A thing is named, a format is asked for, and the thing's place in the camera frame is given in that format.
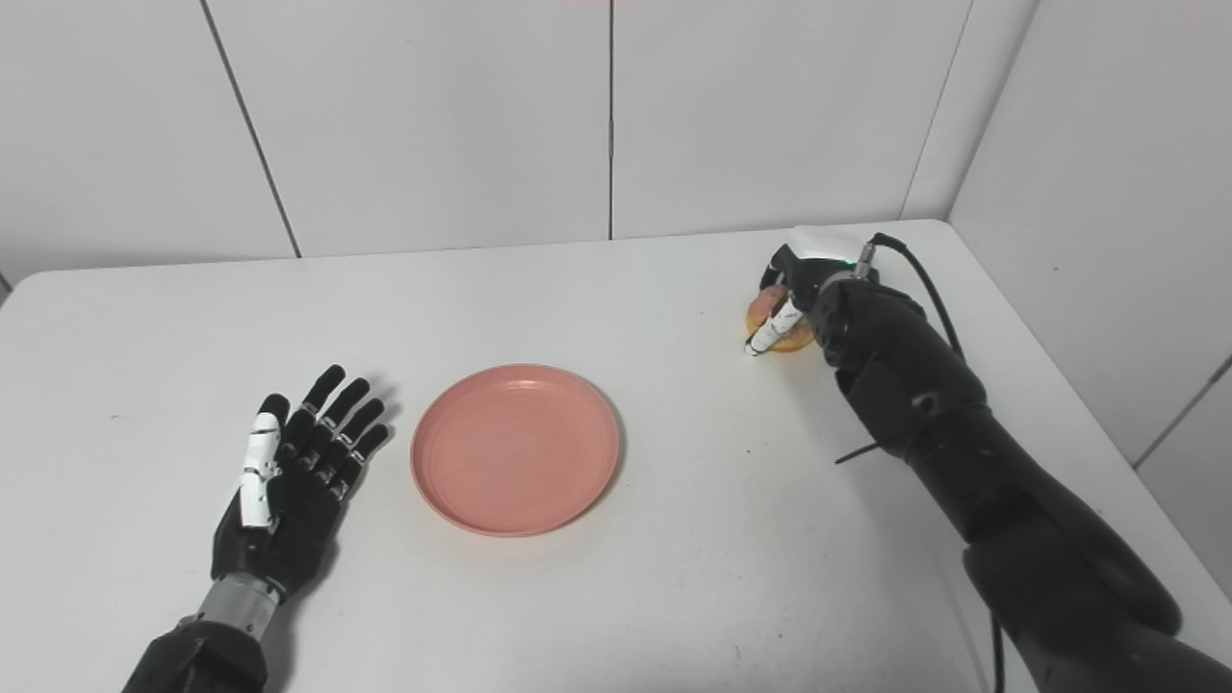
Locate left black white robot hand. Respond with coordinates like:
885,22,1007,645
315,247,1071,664
211,363,393,601

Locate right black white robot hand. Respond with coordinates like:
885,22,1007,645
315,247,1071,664
743,225,867,358

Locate golden cream puff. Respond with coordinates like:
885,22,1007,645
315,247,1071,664
747,284,815,353

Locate pink round plate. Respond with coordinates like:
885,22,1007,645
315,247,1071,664
410,362,624,538

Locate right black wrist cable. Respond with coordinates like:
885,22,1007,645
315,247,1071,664
855,232,1008,693

